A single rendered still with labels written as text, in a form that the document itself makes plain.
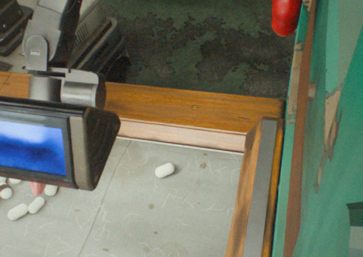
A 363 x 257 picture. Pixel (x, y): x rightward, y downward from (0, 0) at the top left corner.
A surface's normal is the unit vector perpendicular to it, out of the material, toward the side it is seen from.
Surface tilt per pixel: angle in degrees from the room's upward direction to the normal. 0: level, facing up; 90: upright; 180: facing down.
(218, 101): 0
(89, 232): 0
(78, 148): 58
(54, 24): 44
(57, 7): 33
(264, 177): 0
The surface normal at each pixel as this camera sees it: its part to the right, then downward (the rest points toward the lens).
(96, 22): 0.88, 0.30
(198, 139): -0.25, 0.14
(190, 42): -0.12, -0.59
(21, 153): -0.26, 0.36
